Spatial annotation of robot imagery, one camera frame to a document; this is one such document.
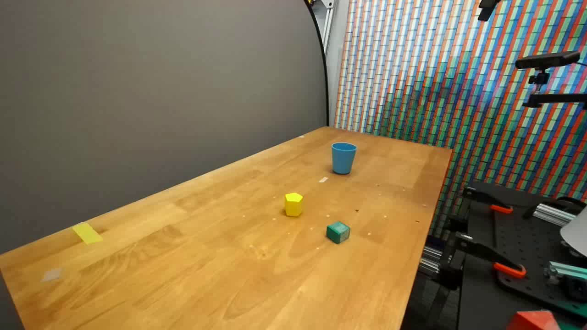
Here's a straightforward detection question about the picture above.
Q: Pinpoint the yellow block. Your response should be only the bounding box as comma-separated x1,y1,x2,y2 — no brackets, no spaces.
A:
283,191,305,220

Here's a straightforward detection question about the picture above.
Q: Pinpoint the blue plastic cup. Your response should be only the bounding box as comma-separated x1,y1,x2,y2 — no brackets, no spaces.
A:
331,142,358,176

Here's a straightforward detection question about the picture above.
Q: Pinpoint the green block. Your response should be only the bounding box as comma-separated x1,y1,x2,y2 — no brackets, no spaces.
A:
325,220,353,246

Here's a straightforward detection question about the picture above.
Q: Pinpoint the red orange block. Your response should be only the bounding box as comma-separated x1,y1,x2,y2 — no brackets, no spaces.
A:
505,308,562,330

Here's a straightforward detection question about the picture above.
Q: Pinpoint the multicoloured checkered backdrop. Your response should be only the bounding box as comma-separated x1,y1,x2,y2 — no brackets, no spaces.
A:
332,0,587,217

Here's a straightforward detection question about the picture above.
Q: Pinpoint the yellow tape strip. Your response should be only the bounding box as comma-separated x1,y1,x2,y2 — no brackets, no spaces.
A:
72,222,105,246

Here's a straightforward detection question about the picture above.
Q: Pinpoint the black overhead fixture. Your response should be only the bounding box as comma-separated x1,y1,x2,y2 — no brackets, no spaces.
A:
475,0,503,24

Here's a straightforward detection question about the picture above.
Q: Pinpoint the silver aluminium extrusion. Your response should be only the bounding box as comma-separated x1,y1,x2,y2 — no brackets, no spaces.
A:
532,202,580,230

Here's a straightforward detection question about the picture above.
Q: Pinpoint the teal aluminium extrusion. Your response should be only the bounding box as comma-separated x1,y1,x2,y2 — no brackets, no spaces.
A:
547,259,587,286

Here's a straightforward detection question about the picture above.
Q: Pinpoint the black curved cable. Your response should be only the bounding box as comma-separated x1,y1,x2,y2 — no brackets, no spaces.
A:
303,0,332,129

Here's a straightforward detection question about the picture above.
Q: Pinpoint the black clamp orange handle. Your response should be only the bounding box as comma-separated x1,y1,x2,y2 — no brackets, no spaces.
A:
450,231,529,283
461,186,516,219

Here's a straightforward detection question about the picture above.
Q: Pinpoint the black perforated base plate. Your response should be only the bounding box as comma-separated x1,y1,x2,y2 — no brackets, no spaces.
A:
466,182,587,321

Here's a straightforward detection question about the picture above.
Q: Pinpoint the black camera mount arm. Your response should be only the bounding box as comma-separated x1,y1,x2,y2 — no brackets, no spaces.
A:
523,68,587,112

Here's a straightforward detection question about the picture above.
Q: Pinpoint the black camera on stand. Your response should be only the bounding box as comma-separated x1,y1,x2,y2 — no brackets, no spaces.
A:
514,52,582,72

